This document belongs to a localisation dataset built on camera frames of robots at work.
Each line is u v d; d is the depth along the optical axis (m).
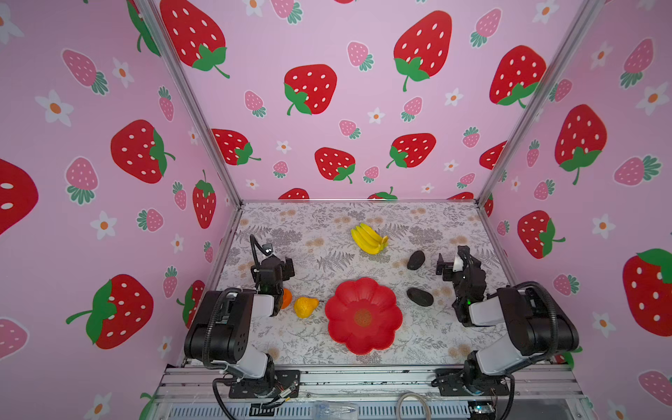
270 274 0.72
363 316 0.87
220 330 0.46
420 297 0.88
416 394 0.73
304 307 0.84
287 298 0.86
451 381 0.74
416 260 0.98
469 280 0.70
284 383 0.73
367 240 1.04
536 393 0.74
